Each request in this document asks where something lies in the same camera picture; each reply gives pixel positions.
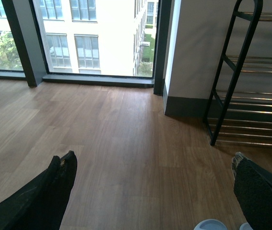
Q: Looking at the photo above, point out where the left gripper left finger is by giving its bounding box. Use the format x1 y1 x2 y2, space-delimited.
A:
0 150 77 230

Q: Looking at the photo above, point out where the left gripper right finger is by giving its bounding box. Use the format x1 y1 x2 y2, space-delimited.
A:
232 152 272 230

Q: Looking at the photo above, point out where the light blue slipper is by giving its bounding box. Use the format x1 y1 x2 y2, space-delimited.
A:
239 222 253 230
194 219 227 230

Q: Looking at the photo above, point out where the right light blue slipper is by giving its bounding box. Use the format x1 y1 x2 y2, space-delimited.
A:
239 222 253 230

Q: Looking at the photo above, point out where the left light blue slipper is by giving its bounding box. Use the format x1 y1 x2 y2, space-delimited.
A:
194 219 227 230

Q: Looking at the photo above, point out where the black metal shoe rack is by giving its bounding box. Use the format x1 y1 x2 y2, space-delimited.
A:
203 0 272 147

